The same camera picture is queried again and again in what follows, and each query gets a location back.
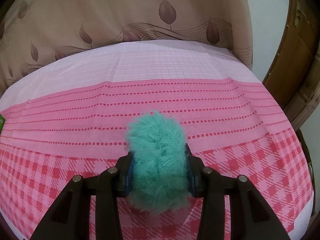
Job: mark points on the brown wooden door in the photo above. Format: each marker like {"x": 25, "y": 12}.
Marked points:
{"x": 293, "y": 78}

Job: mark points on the pink checkered tablecloth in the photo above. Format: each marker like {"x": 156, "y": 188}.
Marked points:
{"x": 70, "y": 117}

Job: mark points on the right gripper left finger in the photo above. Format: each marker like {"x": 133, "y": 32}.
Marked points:
{"x": 68, "y": 216}

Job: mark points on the green tin lid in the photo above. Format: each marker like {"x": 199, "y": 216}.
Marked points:
{"x": 2, "y": 122}

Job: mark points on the teal fluffy scrunchie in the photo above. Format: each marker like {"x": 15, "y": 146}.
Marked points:
{"x": 160, "y": 181}

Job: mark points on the beige leaf-print curtain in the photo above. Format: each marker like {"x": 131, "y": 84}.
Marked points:
{"x": 35, "y": 33}

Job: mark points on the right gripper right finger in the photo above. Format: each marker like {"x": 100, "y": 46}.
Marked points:
{"x": 251, "y": 215}

